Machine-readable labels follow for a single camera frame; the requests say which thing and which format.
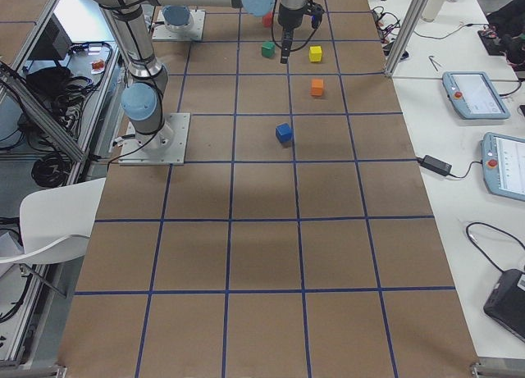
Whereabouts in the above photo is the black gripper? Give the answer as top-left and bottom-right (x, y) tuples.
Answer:
(278, 0), (324, 64)

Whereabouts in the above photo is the red wooden block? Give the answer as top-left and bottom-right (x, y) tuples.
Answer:
(262, 12), (273, 28)

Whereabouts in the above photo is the green wooden block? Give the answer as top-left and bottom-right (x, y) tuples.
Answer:
(261, 41), (276, 59)

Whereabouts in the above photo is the yellow wooden block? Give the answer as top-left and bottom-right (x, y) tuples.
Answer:
(308, 45), (323, 63)

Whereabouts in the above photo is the orange wooden block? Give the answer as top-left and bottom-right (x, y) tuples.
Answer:
(310, 79), (325, 98)

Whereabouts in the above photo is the blue wooden block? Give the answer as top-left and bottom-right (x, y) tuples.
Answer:
(276, 123), (293, 143)

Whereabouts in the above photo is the black power adapter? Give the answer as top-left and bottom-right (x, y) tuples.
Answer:
(417, 155), (452, 176)

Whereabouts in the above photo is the teach pendant far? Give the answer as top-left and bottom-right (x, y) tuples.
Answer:
(442, 71), (510, 120)

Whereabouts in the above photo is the teach pendant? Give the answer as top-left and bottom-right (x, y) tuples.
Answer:
(481, 132), (524, 201)
(442, 71), (510, 120)

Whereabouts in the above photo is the teach pendant near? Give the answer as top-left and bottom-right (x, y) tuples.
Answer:
(481, 132), (524, 201)

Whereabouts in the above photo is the white chair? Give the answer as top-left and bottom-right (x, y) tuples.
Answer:
(1, 178), (106, 265)

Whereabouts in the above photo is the black device on table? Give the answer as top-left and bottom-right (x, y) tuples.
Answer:
(483, 269), (524, 341)

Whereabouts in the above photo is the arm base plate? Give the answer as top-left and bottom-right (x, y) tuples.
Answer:
(152, 7), (206, 42)
(118, 113), (191, 166)

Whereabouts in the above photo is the aluminium frame post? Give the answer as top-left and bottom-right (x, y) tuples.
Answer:
(384, 0), (429, 77)

